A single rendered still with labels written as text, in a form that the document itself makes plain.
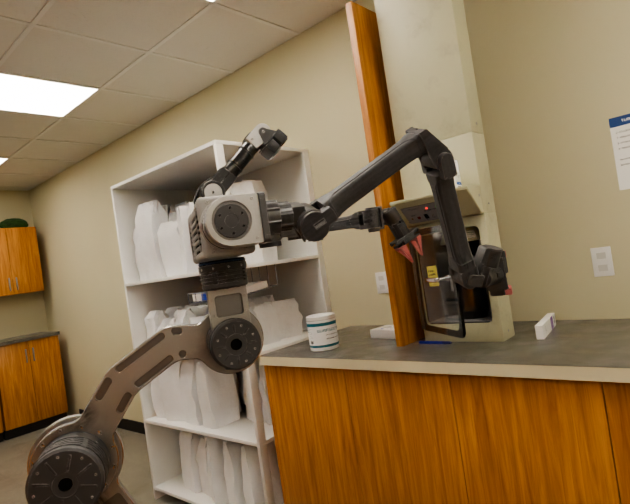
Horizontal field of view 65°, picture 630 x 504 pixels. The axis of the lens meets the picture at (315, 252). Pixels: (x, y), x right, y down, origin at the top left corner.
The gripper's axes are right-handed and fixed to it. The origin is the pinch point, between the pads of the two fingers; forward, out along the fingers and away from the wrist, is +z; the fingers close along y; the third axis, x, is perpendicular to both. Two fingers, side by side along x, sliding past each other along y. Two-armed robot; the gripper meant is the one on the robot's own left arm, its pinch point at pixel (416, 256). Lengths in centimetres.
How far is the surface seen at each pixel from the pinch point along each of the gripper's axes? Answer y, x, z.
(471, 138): -40.6, 4.9, -24.7
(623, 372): -7, 57, 43
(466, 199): -24.3, 7.7, -8.0
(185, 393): 106, -138, 18
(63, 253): 161, -422, -130
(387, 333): 12, -42, 30
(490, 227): -29.6, 3.4, 6.5
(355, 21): -41, -21, -88
